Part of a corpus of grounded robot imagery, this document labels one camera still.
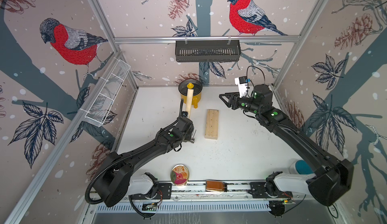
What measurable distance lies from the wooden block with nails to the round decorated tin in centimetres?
23

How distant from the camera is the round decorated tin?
759 millimetres

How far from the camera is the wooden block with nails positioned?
92cm
